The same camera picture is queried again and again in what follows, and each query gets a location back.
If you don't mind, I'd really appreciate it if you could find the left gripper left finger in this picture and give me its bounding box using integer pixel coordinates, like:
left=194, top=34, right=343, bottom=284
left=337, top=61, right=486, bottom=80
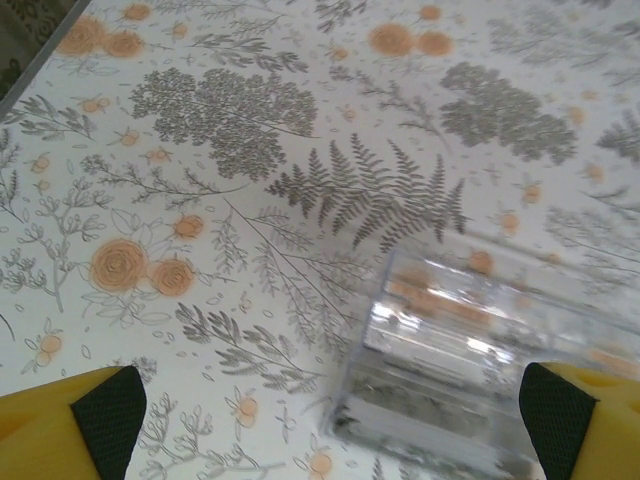
left=0, top=364, right=148, bottom=480

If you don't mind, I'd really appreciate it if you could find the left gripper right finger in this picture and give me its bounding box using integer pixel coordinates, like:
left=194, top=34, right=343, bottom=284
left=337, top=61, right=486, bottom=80
left=518, top=361, right=640, bottom=480

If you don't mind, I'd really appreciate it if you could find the clear acrylic organizer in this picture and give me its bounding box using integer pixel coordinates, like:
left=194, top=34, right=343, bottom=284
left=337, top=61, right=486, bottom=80
left=322, top=243, right=640, bottom=480

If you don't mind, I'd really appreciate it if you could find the aluminium side rail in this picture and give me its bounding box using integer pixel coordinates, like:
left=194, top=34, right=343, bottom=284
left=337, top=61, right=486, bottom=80
left=0, top=0, right=92, bottom=121

